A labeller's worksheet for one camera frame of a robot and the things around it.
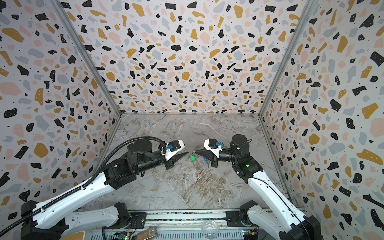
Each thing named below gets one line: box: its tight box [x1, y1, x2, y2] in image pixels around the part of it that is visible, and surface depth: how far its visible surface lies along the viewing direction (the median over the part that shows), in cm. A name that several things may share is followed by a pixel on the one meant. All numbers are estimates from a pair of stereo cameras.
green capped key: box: [189, 151, 196, 162], surface depth 69 cm
